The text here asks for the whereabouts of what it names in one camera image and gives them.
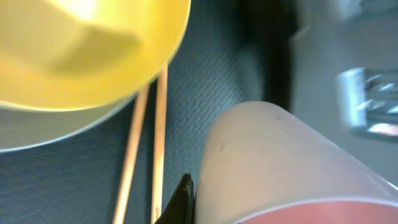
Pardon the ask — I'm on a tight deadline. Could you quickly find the round black tray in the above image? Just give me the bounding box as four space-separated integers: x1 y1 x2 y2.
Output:
1 0 296 223

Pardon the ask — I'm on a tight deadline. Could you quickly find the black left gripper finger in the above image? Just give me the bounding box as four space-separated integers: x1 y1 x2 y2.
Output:
155 174 195 224

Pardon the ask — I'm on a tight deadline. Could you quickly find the grey dishwasher rack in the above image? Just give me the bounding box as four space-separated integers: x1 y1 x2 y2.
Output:
291 0 397 184

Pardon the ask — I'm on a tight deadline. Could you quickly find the pink cup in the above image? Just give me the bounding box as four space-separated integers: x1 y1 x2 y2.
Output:
194 101 397 223

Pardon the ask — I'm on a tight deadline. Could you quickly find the right wooden chopstick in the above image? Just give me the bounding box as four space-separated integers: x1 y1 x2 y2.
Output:
151 65 168 223

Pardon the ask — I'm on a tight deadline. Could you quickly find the yellow bowl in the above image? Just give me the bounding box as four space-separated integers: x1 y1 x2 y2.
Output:
1 0 191 111

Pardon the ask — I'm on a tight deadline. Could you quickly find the grey plate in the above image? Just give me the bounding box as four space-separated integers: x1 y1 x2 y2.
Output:
1 95 134 153

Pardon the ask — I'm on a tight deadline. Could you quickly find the wooden chopstick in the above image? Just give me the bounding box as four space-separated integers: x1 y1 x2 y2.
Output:
151 65 168 223
112 86 150 224

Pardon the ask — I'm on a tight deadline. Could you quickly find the left wooden chopstick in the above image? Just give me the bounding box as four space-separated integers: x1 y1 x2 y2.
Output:
112 86 150 224

